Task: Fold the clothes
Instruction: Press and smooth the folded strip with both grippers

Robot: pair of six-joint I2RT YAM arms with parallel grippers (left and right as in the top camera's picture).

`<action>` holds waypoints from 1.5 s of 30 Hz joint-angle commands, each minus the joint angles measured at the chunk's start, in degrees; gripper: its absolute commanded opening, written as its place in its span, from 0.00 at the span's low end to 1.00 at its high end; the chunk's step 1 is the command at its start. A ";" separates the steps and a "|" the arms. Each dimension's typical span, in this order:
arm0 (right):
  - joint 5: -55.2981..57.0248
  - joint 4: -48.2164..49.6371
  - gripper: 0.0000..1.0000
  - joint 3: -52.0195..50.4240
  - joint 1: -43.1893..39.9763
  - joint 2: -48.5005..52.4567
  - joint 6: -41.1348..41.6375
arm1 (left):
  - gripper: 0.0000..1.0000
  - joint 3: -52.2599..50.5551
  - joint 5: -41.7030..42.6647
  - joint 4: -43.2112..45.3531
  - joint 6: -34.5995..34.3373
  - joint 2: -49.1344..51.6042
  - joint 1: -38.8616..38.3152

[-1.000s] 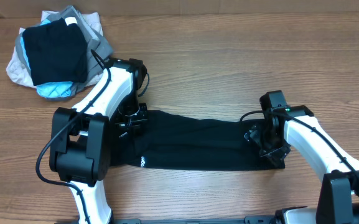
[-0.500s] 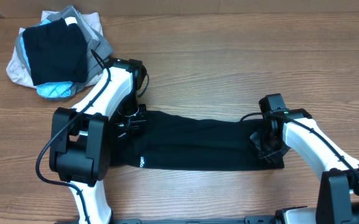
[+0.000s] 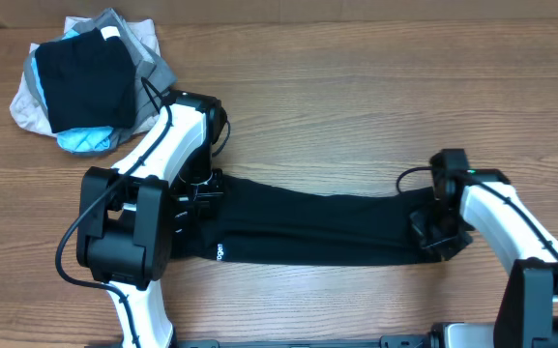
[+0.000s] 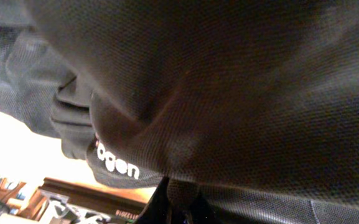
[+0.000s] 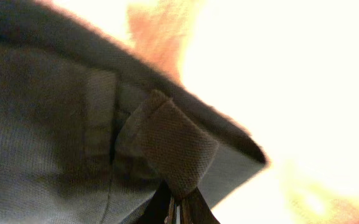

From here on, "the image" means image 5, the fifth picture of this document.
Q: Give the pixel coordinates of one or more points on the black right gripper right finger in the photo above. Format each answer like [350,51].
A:
[194,210]

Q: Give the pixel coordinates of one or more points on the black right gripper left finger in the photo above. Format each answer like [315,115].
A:
[161,208]

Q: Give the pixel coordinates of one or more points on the black t-shirt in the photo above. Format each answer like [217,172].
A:
[88,132]

